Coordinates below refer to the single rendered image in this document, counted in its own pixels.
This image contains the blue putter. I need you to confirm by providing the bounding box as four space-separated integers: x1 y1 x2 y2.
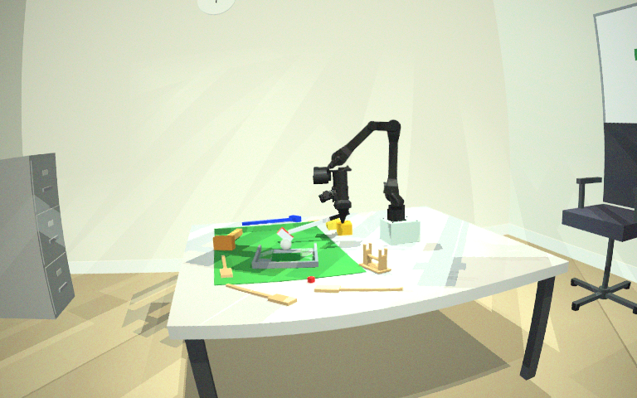
242 215 301 226

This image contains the green putting mat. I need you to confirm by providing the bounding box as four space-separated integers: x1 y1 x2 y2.
214 227 367 286

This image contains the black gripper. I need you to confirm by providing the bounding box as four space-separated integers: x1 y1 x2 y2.
332 183 352 224

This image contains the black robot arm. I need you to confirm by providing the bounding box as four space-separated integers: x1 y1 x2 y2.
313 119 406 221

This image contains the white golf ball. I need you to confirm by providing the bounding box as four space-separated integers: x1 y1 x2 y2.
280 238 291 250

